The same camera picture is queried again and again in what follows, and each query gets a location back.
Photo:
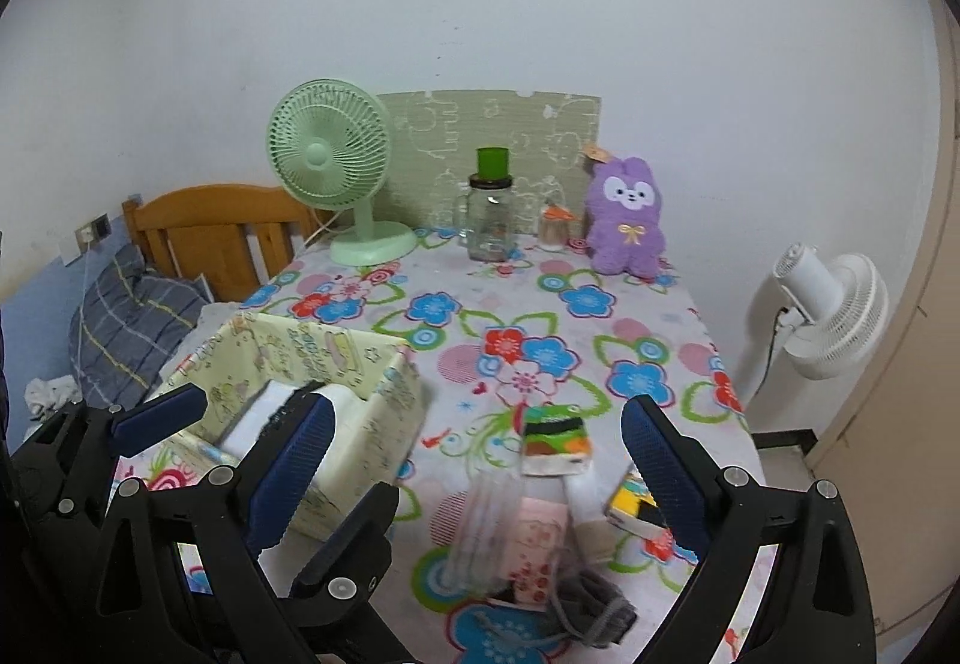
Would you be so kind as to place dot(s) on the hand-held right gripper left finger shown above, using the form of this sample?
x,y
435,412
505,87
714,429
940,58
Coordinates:
x,y
291,473

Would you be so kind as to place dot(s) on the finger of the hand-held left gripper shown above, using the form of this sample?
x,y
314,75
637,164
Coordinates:
x,y
360,521
161,420

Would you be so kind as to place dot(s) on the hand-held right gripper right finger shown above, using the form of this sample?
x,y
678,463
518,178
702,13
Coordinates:
x,y
661,476

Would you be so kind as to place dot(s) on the yellow cartoon tissue pack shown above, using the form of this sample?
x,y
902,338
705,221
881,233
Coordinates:
x,y
634,500

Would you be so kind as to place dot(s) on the green orange tissue pack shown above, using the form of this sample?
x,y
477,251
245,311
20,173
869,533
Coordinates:
x,y
553,440

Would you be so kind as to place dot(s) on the clear plastic packet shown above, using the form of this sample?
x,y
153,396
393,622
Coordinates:
x,y
484,521

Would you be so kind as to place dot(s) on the yellow cartoon fabric storage box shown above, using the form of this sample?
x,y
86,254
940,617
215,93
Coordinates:
x,y
330,349

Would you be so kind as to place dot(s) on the pink floral tissue pack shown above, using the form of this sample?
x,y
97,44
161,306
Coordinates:
x,y
536,551

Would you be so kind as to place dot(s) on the grey knit sock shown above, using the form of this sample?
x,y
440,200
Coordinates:
x,y
592,611

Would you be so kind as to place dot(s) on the grey plaid pillow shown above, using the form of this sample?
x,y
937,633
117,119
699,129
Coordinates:
x,y
127,326

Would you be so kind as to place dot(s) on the crumpled white cloth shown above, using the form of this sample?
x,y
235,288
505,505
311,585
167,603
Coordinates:
x,y
51,397

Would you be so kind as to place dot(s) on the wooden bed headboard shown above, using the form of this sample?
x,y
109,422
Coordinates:
x,y
210,221

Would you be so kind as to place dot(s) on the white standing fan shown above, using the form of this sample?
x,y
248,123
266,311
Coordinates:
x,y
840,319

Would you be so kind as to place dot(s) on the floral tablecloth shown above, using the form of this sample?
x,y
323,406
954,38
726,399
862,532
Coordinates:
x,y
465,304

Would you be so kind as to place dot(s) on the purple plush bunny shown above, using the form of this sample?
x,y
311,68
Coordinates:
x,y
626,221

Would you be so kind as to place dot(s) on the small jar with orange lid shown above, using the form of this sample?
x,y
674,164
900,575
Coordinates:
x,y
555,230

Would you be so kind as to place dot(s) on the glass jar with green lid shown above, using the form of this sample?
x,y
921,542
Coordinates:
x,y
487,229

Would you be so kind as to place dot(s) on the green desk fan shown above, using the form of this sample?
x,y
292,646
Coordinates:
x,y
319,154

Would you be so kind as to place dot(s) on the green patterned board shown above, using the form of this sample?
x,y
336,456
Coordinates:
x,y
510,131

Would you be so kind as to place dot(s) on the wall socket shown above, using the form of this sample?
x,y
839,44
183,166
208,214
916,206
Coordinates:
x,y
93,235

